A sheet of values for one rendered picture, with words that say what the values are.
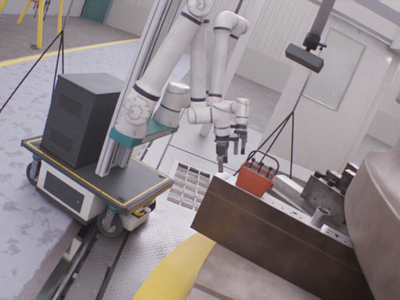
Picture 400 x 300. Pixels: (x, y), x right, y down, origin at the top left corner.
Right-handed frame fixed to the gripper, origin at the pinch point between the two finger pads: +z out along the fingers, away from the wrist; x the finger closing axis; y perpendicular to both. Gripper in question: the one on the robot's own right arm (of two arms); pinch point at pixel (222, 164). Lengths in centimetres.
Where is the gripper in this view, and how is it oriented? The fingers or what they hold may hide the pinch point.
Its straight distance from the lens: 204.6
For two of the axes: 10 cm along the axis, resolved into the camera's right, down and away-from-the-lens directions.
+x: -2.5, 3.7, -9.0
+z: 0.5, 9.3, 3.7
